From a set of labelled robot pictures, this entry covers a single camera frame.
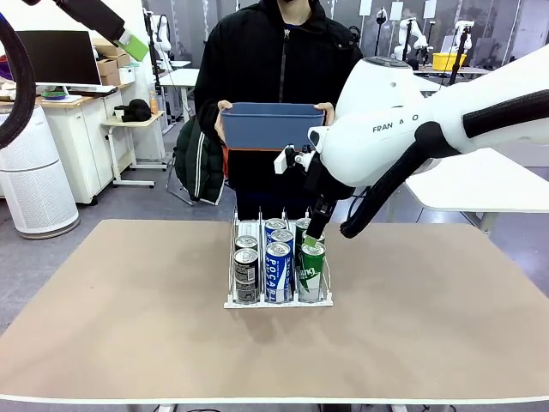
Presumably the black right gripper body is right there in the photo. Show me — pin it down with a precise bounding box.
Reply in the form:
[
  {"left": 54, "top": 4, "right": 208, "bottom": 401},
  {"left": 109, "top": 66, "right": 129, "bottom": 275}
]
[{"left": 305, "top": 152, "right": 344, "bottom": 203}]

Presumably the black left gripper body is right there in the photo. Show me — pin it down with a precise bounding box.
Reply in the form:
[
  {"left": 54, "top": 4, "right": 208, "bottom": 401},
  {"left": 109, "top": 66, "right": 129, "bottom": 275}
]
[{"left": 53, "top": 0, "right": 100, "bottom": 21}]

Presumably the blue plastic bin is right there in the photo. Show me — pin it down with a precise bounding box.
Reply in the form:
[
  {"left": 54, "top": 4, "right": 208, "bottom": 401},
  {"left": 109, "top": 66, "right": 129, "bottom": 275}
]
[{"left": 220, "top": 101, "right": 326, "bottom": 152}]

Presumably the clear plastic can dispenser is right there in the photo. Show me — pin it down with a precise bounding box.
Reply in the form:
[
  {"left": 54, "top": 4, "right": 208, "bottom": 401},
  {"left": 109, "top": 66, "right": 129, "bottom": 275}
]
[{"left": 222, "top": 204, "right": 335, "bottom": 310}]

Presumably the person's left hand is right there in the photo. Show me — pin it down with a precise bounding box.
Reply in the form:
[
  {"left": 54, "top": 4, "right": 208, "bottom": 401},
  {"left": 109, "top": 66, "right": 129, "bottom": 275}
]
[{"left": 315, "top": 101, "right": 335, "bottom": 127}]

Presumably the person's right hand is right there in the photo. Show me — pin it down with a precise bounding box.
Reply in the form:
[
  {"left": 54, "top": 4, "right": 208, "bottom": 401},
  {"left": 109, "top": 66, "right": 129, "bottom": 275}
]
[{"left": 214, "top": 100, "right": 234, "bottom": 142}]

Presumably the black keyboard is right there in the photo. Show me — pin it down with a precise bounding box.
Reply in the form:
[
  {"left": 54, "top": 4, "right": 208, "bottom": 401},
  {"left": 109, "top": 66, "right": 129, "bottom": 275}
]
[{"left": 68, "top": 84, "right": 118, "bottom": 97}]

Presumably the white background table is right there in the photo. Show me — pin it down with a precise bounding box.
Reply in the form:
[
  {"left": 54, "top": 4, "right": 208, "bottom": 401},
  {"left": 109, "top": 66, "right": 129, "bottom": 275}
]
[{"left": 158, "top": 68, "right": 201, "bottom": 121}]

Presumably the black cap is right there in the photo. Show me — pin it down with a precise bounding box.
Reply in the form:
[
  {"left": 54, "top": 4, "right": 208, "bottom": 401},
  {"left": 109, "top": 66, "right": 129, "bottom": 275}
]
[{"left": 114, "top": 98, "right": 153, "bottom": 124}]

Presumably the black Pepsi can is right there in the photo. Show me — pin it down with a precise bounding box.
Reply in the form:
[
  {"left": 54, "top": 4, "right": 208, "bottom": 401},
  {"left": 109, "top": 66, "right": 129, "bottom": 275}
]
[
  {"left": 234, "top": 234, "right": 259, "bottom": 253},
  {"left": 233, "top": 247, "right": 261, "bottom": 305}
]

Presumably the small white rolling table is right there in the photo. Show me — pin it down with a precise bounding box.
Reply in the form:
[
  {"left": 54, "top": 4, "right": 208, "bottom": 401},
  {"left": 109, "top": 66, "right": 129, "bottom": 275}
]
[{"left": 100, "top": 110, "right": 169, "bottom": 189}]

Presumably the person in black jacket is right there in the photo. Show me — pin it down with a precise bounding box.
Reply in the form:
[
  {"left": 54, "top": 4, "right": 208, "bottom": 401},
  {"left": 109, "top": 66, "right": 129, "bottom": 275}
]
[{"left": 193, "top": 0, "right": 365, "bottom": 222}]

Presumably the dark green jacket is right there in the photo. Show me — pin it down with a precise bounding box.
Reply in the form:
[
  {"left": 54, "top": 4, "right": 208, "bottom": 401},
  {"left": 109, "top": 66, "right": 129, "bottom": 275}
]
[{"left": 173, "top": 115, "right": 228, "bottom": 206}]

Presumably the white air purifier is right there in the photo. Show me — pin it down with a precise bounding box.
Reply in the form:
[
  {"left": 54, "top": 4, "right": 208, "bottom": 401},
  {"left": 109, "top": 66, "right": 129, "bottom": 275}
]
[{"left": 0, "top": 104, "right": 81, "bottom": 240}]

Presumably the black tripod pole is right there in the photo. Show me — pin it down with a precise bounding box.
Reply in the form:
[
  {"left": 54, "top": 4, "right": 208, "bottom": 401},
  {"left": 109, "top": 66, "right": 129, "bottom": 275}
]
[
  {"left": 401, "top": 17, "right": 415, "bottom": 65},
  {"left": 449, "top": 23, "right": 471, "bottom": 81}
]

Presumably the white side table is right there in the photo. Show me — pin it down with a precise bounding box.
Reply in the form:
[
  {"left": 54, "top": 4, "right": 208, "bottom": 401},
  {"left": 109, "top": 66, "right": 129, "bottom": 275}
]
[{"left": 405, "top": 148, "right": 549, "bottom": 233}]

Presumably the yellow plastic crate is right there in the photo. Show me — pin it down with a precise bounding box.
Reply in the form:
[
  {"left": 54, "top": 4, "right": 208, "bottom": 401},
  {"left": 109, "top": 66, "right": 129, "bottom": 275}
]
[{"left": 431, "top": 51, "right": 468, "bottom": 72}]

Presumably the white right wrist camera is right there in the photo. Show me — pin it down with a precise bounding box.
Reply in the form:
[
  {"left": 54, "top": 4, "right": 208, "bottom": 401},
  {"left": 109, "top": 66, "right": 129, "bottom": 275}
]
[{"left": 273, "top": 144, "right": 321, "bottom": 176}]

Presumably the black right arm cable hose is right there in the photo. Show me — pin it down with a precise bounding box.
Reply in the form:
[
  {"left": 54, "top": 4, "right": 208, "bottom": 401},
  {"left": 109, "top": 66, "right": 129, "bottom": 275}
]
[{"left": 340, "top": 88, "right": 549, "bottom": 240}]

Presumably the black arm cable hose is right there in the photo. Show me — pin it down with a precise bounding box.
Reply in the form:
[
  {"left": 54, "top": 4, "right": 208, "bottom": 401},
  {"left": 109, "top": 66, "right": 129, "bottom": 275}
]
[
  {"left": 0, "top": 12, "right": 38, "bottom": 150},
  {"left": 340, "top": 88, "right": 549, "bottom": 240}
]

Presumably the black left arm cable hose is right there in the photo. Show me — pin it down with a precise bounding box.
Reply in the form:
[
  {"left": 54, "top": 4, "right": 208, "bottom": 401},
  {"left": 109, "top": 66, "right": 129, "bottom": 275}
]
[{"left": 0, "top": 12, "right": 38, "bottom": 150}]

